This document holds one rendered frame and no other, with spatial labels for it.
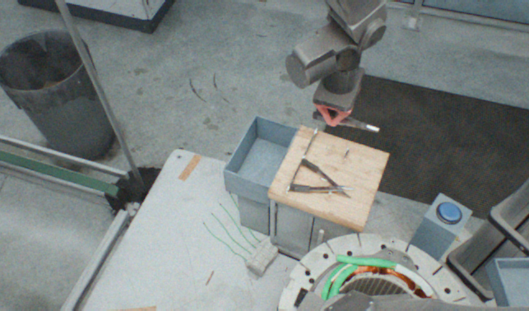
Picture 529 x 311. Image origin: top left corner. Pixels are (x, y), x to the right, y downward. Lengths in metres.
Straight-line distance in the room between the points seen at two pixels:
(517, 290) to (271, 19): 2.39
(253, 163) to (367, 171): 0.26
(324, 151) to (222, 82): 1.70
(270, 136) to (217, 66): 1.68
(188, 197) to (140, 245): 0.18
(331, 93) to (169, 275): 0.62
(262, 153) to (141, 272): 0.42
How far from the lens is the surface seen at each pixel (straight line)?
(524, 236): 1.17
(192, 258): 1.18
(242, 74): 2.66
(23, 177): 1.55
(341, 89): 0.79
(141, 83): 2.71
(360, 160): 0.98
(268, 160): 1.06
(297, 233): 1.04
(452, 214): 0.98
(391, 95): 2.61
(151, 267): 1.19
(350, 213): 0.91
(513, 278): 0.99
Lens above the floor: 1.85
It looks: 55 degrees down
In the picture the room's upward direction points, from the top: 2 degrees counter-clockwise
